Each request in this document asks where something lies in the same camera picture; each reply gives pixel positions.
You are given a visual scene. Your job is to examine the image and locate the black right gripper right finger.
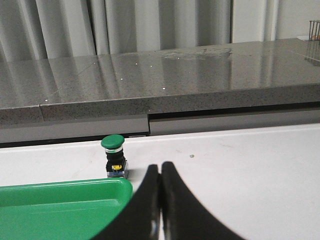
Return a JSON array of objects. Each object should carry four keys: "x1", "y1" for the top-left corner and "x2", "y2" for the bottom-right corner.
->
[{"x1": 161, "y1": 161, "x2": 242, "y2": 240}]

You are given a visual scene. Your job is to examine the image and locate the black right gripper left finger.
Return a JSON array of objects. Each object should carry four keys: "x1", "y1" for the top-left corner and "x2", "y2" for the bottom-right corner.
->
[{"x1": 93, "y1": 164, "x2": 160, "y2": 240}]

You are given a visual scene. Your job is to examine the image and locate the green mushroom push button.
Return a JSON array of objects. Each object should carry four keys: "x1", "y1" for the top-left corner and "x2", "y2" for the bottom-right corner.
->
[{"x1": 100, "y1": 134, "x2": 129, "y2": 179}]

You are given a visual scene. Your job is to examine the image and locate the green plastic tray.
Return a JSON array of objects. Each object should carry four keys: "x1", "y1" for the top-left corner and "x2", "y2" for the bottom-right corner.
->
[{"x1": 0, "y1": 178, "x2": 133, "y2": 240}]

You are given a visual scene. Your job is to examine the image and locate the grey stone counter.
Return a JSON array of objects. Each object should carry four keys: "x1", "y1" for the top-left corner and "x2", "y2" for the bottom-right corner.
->
[{"x1": 0, "y1": 38, "x2": 320, "y2": 147}]

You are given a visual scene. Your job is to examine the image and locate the grey curtain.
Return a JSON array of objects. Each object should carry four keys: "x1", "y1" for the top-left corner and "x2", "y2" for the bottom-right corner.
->
[{"x1": 0, "y1": 0, "x2": 280, "y2": 62}]

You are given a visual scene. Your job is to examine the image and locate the wire basket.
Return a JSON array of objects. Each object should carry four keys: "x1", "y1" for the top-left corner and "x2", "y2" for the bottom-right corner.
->
[{"x1": 308, "y1": 20, "x2": 320, "y2": 41}]

